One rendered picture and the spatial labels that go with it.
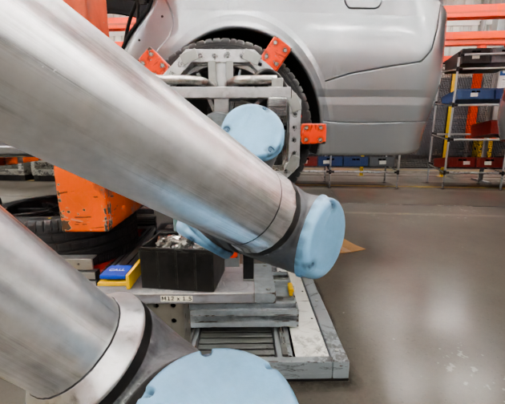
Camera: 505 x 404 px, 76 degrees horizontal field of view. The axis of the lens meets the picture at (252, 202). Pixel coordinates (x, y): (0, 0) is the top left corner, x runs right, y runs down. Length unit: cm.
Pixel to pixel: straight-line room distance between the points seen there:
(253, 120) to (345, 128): 122
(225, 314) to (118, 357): 100
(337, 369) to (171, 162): 116
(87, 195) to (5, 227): 89
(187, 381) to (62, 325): 13
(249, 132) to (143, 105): 27
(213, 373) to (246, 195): 18
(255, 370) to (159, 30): 156
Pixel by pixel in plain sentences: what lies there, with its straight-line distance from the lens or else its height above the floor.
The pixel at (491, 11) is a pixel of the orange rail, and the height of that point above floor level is 308.
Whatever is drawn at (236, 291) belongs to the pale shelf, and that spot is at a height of 45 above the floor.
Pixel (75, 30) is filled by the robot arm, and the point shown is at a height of 91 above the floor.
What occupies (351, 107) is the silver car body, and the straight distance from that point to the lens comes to 168.
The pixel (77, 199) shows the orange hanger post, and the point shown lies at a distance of 124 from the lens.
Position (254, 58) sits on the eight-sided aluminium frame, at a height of 109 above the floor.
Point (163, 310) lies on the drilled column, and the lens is 97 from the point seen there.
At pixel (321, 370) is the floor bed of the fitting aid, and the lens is 130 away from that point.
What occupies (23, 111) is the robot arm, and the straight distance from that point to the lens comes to 20.
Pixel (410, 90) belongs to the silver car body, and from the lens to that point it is 179.
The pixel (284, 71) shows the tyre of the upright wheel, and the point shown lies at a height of 107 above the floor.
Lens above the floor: 86
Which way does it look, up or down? 12 degrees down
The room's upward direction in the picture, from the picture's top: straight up
